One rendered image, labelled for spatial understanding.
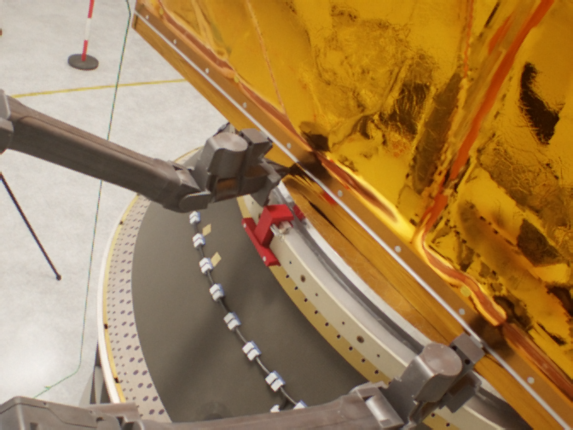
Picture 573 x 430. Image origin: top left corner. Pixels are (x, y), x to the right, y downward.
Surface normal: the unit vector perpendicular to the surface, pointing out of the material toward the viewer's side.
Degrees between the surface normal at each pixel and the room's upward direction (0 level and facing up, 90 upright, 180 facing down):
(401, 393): 91
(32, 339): 0
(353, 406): 16
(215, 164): 89
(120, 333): 43
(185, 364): 62
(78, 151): 86
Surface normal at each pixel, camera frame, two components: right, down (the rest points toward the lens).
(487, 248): -0.47, -0.05
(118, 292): -0.40, -0.61
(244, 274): -0.60, -0.28
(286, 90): -0.72, 0.22
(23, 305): 0.32, -0.73
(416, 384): -0.83, 0.03
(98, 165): 0.52, 0.63
